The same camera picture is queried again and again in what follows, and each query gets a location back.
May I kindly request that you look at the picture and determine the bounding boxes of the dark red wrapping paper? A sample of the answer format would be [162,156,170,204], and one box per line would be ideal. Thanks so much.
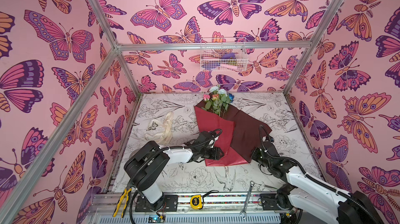
[194,101,272,167]

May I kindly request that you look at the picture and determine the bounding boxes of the small pink fake rose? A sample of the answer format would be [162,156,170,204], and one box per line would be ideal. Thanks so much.
[203,95,212,111]

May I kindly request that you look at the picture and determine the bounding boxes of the white fake rose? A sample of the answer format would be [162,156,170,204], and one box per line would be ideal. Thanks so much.
[209,86,231,117]

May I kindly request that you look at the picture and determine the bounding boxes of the coral pink fake rose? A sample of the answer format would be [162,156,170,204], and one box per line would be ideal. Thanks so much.
[212,93,220,109]

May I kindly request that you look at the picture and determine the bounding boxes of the blue fake rose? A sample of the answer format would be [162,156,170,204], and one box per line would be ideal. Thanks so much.
[228,93,234,103]

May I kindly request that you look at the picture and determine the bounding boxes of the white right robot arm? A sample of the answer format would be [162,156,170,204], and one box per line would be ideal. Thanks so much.
[252,142,383,224]

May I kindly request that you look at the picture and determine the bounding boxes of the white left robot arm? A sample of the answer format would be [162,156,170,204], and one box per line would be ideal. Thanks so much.
[124,129,225,205]

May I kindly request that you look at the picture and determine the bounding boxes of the silver combination wrench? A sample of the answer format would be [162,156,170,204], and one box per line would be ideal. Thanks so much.
[240,181,255,219]

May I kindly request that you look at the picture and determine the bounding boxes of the cream satin ribbon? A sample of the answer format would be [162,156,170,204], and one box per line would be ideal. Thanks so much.
[145,112,174,146]

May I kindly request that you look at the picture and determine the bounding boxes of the yellow tape measure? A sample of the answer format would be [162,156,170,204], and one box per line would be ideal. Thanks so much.
[190,194,204,209]

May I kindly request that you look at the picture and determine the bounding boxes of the green circuit board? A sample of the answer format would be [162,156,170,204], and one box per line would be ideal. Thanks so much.
[148,215,166,224]

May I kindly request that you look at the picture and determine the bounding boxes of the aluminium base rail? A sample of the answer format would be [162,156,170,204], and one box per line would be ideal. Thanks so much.
[89,191,294,217]

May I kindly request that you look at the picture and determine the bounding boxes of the yellow handled pliers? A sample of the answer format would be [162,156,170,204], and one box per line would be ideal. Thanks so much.
[112,188,132,218]

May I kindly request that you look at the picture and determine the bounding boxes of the white wire basket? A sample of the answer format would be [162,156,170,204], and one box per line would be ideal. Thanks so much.
[199,38,249,73]

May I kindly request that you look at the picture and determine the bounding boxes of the aluminium frame crossbar back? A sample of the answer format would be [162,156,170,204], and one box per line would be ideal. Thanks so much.
[117,41,312,51]

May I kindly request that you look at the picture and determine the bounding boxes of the aluminium frame post left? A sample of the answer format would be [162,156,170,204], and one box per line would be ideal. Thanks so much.
[88,0,141,97]

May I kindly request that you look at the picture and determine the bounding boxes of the aluminium frame post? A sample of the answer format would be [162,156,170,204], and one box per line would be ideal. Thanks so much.
[88,0,141,97]
[283,0,344,96]

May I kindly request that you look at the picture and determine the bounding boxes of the aluminium frame post right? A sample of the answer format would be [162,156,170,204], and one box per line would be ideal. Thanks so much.
[283,0,344,96]

